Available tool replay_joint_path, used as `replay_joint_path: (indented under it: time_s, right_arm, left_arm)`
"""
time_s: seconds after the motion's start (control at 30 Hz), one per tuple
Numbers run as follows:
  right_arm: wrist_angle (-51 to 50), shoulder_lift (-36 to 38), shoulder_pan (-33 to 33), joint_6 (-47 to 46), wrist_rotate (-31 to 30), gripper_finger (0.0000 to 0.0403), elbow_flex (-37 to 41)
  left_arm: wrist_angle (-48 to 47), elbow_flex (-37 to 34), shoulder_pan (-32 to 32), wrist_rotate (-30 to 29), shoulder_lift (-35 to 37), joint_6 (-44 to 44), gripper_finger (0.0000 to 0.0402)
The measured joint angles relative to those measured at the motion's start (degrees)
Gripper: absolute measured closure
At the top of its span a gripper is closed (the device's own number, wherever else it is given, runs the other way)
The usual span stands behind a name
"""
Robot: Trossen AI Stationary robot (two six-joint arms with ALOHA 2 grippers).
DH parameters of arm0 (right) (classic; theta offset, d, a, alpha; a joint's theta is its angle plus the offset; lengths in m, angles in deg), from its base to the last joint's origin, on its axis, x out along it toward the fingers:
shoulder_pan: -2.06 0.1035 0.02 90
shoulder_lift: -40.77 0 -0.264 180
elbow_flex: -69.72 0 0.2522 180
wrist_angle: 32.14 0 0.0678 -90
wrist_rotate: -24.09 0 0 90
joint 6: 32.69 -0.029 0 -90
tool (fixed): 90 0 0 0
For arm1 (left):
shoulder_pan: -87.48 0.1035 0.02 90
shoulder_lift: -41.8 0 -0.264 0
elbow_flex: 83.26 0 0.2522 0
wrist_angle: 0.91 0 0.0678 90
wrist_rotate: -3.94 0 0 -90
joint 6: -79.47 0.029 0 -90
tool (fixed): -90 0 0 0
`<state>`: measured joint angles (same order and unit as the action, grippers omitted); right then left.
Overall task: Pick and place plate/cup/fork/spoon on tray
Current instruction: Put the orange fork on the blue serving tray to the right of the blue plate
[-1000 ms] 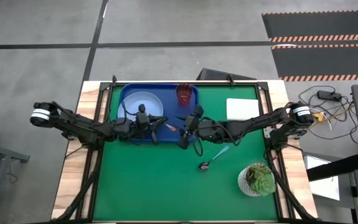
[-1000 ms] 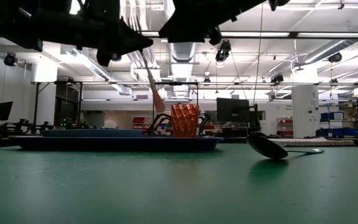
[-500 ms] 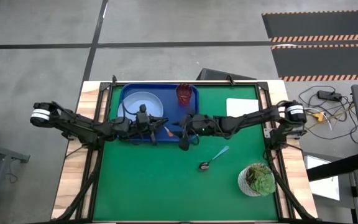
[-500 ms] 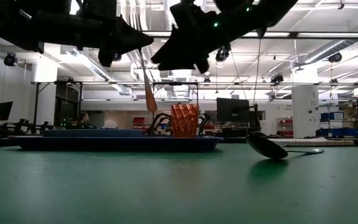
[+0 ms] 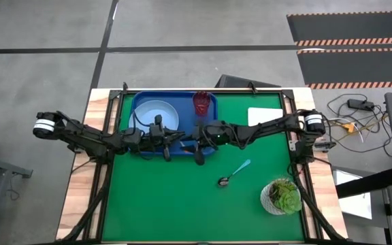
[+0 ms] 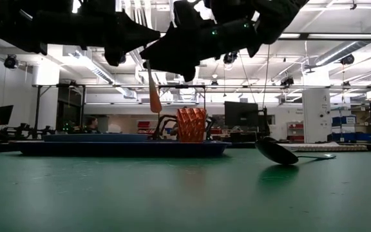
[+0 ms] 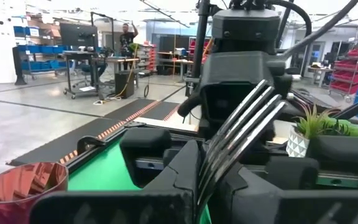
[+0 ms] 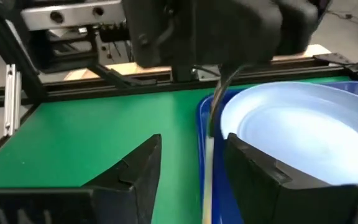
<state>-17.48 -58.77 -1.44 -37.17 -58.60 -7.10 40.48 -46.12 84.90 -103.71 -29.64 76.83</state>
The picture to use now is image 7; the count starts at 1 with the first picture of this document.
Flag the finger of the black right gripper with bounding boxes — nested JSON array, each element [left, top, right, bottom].
[[265, 136, 358, 190], [119, 127, 173, 189]]

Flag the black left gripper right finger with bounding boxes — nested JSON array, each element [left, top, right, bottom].
[[211, 164, 358, 224]]

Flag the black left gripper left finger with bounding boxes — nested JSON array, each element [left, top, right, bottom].
[[29, 139, 202, 224]]

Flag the metal fork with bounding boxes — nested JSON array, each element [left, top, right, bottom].
[[196, 79, 287, 218]]

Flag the orange faceted plastic cup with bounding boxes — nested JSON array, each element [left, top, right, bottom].
[[0, 161, 70, 224]]

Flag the white flat board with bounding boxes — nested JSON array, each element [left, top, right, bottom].
[[134, 116, 200, 133]]

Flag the plant in white patterned pot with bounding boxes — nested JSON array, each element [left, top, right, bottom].
[[286, 105, 358, 158]]

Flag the black box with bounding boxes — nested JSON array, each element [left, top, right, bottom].
[[114, 70, 135, 100]]

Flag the metal rack with red bins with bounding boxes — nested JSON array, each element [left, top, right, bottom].
[[328, 37, 358, 100]]

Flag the shelf with red bins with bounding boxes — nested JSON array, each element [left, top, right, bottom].
[[137, 43, 158, 74]]

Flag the wooden table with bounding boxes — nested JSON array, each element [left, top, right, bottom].
[[94, 57, 141, 88]]

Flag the black mat with orange stripes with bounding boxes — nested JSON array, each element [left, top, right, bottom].
[[6, 98, 183, 167]]

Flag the person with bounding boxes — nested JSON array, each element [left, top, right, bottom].
[[119, 21, 139, 72]]

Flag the black rolling monitor desk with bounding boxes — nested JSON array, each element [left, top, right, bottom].
[[62, 49, 105, 100]]

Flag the black computer monitor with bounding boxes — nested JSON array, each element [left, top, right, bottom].
[[59, 22, 99, 48]]

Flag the blue storage bin shelf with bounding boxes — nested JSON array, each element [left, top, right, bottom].
[[12, 24, 74, 85]]

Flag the black frame pole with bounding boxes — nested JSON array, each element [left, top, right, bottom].
[[191, 0, 211, 78]]

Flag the black cable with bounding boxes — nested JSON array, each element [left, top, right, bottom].
[[268, 0, 313, 43], [281, 0, 358, 60]]

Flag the black metal rig frame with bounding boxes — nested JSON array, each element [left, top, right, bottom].
[[90, 11, 116, 52]]

